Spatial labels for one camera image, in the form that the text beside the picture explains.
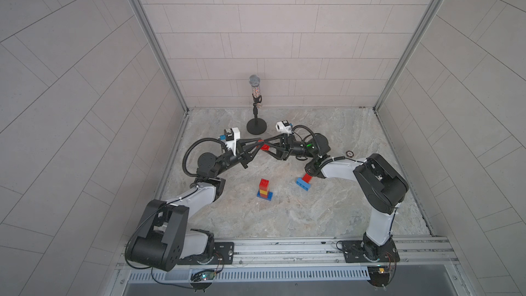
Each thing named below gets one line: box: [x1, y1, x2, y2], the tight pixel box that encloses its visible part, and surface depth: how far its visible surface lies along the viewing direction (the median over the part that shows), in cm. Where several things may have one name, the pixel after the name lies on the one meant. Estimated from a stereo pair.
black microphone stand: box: [246, 93, 268, 135], surface depth 110 cm
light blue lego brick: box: [295, 177, 312, 192], surface depth 88 cm
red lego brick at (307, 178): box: [301, 172, 313, 184], surface depth 88 cm
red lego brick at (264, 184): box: [258, 178, 270, 192], surface depth 77 cm
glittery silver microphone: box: [248, 74, 262, 109], surface depth 88 cm
